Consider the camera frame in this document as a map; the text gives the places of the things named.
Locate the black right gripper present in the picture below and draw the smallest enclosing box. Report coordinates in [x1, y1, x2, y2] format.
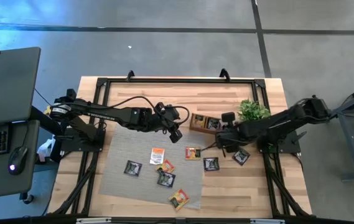
[200, 111, 245, 158]

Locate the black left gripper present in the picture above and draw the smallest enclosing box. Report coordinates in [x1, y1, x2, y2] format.
[151, 103, 184, 144]

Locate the dark blackcurrant tea packet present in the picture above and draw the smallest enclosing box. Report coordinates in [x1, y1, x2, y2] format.
[207, 117, 221, 131]
[123, 160, 143, 177]
[202, 156, 220, 172]
[231, 148, 251, 167]
[156, 170, 177, 189]

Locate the orange white Tazo tea packet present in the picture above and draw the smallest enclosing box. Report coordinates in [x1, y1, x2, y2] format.
[149, 147, 165, 166]

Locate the wooden three-compartment tea box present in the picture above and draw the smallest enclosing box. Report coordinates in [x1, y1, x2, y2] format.
[189, 113, 227, 136]

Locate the green plant in white pot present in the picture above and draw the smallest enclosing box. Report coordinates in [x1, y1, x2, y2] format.
[236, 98, 271, 123]

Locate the grey woven placemat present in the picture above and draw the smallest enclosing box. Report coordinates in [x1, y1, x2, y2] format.
[98, 124, 204, 210]

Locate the white label strip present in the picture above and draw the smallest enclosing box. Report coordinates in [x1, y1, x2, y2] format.
[250, 218, 286, 224]
[76, 217, 112, 224]

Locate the black desk leg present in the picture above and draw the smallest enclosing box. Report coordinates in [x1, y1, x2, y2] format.
[29, 88, 78, 163]

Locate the white plastic object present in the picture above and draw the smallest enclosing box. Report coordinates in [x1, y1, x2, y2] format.
[36, 136, 56, 163]

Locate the black computer mouse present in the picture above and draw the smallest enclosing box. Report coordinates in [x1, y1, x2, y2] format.
[7, 146, 29, 176]

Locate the black caster wheel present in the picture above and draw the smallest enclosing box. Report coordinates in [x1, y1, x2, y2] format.
[19, 192, 35, 205]

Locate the black aluminium table frame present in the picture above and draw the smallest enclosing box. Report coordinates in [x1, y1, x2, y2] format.
[47, 77, 313, 224]

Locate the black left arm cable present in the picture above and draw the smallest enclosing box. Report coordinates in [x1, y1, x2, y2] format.
[100, 95, 191, 127]

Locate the black floor cable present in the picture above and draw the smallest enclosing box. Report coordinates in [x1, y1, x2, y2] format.
[34, 88, 55, 108]

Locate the black mouse cable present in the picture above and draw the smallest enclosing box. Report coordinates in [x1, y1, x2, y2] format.
[22, 121, 31, 147]

